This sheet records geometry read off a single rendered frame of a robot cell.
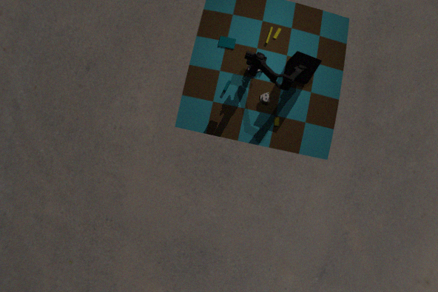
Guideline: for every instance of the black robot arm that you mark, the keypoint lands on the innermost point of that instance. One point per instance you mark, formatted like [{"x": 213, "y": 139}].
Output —
[{"x": 259, "y": 62}]

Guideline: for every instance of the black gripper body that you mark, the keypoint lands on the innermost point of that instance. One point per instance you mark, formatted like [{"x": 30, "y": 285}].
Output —
[{"x": 253, "y": 71}]

